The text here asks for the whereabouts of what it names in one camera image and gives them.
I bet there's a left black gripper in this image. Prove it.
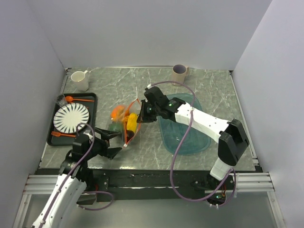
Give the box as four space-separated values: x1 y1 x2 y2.
84 127 122 160

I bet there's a yellow squash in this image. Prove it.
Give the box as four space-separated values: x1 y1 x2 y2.
126 113 137 133

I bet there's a clear zip top bag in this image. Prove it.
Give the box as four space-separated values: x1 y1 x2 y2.
107 98 141 148

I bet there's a dark purple plum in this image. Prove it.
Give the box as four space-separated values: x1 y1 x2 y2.
126 130 134 141

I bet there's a green lime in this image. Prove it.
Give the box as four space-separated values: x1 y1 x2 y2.
108 122 124 133

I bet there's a small orange pumpkin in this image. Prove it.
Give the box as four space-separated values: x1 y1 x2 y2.
110 105 125 122

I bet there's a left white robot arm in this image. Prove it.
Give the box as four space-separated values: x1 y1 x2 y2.
32 128 122 228

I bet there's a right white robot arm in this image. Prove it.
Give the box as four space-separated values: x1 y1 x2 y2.
137 85 249 189

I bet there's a teal plastic tray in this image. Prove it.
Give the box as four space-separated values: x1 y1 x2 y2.
158 93 211 155

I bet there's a striped white plate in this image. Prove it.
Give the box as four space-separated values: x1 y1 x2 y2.
53 103 90 134

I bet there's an orange plastic fork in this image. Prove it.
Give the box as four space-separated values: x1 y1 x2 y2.
51 131 76 137

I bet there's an orange plastic spoon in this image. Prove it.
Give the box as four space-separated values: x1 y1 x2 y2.
65 96 94 103

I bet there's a beige mug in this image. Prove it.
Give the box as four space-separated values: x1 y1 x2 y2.
171 64 189 86

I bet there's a clear plastic glass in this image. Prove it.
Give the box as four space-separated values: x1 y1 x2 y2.
56 94 67 107

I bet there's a white cup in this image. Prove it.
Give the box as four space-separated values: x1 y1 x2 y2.
70 70 89 92

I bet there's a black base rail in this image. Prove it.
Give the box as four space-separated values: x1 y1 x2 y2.
35 165 238 201

